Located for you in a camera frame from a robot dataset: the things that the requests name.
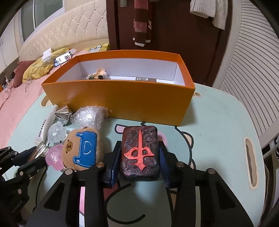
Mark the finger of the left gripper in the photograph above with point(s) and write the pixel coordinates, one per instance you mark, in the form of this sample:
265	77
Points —
15	153
29	168

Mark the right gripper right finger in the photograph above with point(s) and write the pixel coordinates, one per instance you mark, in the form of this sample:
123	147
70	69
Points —
219	205

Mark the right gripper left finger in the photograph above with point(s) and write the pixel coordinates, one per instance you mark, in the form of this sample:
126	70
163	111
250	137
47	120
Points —
61	204

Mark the amber perfume bottle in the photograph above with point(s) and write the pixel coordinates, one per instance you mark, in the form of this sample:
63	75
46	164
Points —
40	150

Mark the pink crystal heart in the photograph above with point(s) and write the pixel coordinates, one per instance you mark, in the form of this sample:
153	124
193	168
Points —
53	157

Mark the clear crystal heart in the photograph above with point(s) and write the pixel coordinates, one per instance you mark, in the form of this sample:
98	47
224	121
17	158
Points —
56	133

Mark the brown bear plush toy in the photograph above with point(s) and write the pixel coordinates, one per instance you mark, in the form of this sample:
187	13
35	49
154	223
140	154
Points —
82	149

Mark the dark case with red sword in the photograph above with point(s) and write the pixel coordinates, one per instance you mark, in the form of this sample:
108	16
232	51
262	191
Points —
140	153

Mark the bubble wrap bundle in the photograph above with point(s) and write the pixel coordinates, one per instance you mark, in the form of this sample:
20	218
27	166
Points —
90	116

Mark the orange cardboard box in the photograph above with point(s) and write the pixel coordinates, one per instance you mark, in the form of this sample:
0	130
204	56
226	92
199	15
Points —
141	85

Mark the white Red Earth tube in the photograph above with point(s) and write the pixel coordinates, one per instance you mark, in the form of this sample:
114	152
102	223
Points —
47	123

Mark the pink blanket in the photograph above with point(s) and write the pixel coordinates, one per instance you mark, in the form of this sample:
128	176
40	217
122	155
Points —
15	102

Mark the silver cone ornament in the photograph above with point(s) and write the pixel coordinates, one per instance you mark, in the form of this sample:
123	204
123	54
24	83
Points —
63	114

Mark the dark red pillow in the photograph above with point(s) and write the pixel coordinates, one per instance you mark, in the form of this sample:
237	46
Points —
19	71

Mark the yellow pillow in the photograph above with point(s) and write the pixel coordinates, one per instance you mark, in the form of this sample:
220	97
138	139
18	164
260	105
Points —
36	69

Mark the white charger adapter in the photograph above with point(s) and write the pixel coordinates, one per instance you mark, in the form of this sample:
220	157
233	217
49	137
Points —
47	56

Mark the smartphone on bed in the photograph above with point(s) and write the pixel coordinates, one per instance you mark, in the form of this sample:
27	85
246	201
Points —
64	57

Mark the small figurine in box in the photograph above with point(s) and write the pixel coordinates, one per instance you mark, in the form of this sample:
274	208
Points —
100	74

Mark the white slatted wardrobe door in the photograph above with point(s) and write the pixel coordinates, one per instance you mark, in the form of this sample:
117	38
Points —
252	75

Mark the cream tufted headboard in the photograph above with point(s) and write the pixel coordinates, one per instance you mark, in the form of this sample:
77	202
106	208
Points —
81	27

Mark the dark red wooden door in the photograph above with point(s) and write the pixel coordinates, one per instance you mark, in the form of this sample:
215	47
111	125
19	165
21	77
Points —
175	30

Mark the red pink striped scarf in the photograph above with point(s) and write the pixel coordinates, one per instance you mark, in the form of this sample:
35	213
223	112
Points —
142	23

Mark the white knit sweater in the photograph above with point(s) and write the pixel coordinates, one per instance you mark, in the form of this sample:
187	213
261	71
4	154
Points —
217	9

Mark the window with grey frame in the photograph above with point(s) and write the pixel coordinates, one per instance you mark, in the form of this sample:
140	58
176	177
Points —
36	14

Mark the silver door handle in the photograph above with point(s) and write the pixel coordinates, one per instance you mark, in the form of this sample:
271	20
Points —
123	3

